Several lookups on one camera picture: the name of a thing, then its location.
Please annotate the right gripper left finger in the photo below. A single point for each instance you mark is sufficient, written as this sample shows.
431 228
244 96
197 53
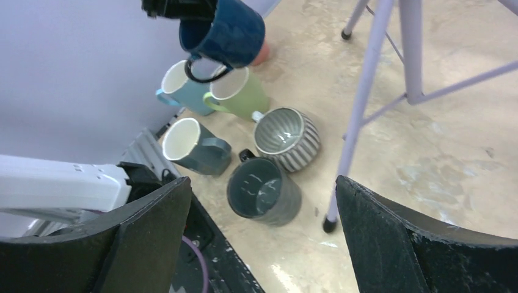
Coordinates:
133 248

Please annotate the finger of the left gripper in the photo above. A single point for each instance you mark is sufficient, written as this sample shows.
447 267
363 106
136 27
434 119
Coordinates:
180 9

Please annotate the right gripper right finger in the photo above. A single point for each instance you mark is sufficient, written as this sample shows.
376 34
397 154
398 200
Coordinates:
394 248

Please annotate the dark blue mug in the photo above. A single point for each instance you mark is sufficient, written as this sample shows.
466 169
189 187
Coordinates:
234 38

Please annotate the light blue faceted mug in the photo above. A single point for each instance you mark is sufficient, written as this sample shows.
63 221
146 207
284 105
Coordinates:
179 91

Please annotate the salmon pink mug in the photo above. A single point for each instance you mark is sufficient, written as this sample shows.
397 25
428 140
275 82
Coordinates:
263 55

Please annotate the light green mug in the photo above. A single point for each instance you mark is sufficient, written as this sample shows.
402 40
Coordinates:
239 93

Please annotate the dark teal mug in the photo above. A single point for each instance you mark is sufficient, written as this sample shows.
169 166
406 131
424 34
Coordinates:
191 145

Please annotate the grey ribbed mug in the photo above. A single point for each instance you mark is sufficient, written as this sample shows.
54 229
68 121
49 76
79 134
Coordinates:
286 136

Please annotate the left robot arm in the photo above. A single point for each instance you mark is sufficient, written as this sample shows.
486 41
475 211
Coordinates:
78 82

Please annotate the perforated music stand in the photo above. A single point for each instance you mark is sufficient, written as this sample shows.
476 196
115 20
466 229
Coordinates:
433 125

